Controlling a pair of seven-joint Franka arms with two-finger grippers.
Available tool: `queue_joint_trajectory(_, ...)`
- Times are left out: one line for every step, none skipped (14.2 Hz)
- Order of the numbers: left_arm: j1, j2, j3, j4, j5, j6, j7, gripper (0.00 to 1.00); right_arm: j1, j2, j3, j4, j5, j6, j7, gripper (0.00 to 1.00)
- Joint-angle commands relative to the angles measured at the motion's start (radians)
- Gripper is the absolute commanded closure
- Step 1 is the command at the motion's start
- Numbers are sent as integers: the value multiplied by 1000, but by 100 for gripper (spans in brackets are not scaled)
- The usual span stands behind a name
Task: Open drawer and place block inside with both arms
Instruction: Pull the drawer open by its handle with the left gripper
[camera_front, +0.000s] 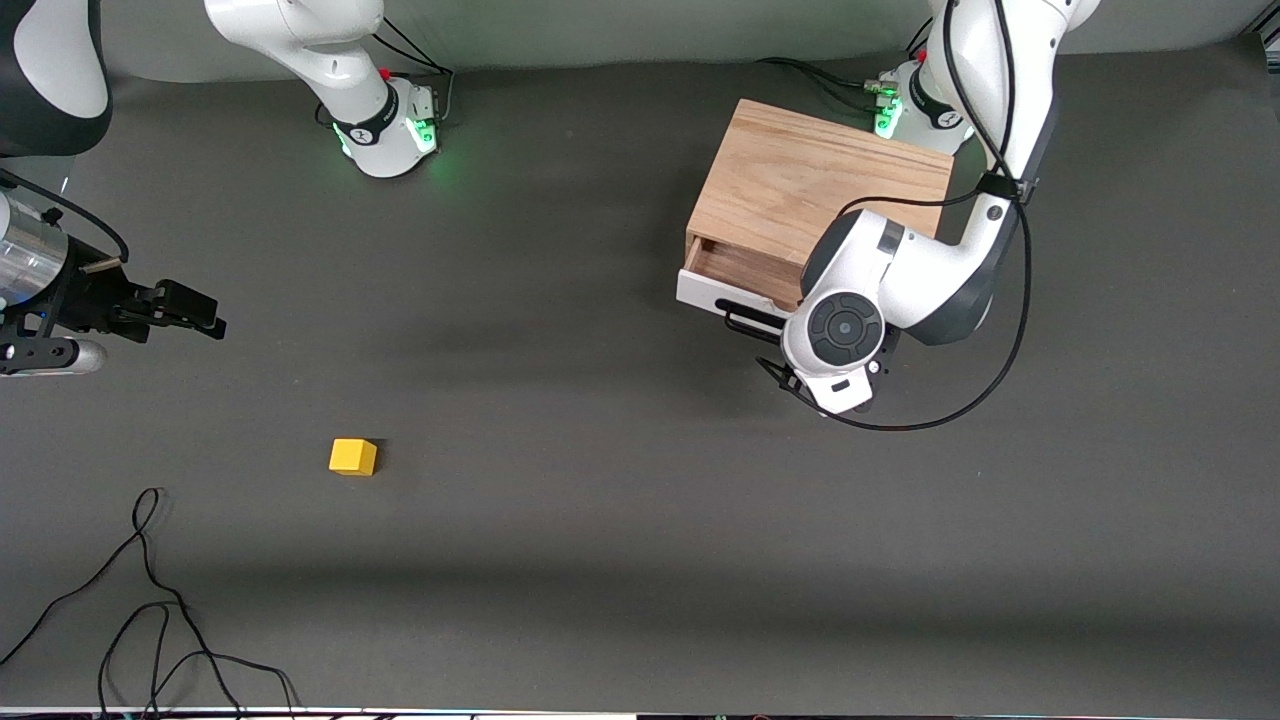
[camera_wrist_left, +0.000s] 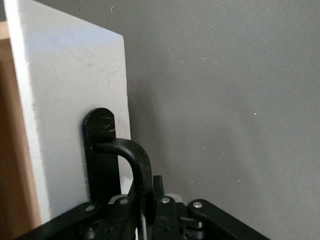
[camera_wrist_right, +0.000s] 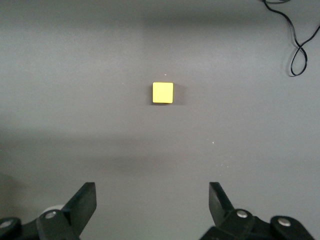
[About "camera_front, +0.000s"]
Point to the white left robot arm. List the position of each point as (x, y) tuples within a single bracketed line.
[(930, 280)]

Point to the dark grey table mat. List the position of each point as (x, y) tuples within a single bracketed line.
[(640, 500)]

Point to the aluminium frame rail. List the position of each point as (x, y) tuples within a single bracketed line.
[(1268, 38)]

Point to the wooden drawer cabinet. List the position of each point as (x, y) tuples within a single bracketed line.
[(800, 170)]

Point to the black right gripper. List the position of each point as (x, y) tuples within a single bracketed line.
[(85, 300)]

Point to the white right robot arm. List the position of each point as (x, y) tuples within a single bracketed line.
[(330, 60)]

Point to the yellow wooden block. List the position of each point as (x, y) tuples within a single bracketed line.
[(352, 458)]

